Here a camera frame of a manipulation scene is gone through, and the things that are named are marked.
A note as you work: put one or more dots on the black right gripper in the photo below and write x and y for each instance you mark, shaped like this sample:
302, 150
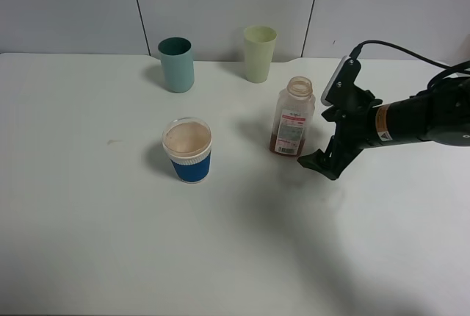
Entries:
349, 110

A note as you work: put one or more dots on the clear plastic drink bottle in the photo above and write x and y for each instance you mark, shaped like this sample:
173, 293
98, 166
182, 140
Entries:
293, 114

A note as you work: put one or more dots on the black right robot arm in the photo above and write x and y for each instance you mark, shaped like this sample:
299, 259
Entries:
439, 113

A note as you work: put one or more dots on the pale green plastic cup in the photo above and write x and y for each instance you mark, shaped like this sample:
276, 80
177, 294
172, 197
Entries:
259, 46

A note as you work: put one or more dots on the blue sleeved paper cup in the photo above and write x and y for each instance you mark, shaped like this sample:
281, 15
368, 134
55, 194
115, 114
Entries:
188, 144

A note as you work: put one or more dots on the teal plastic cup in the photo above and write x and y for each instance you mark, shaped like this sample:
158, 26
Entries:
177, 63

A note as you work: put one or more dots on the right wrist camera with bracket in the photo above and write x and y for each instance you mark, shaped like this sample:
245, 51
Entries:
341, 83

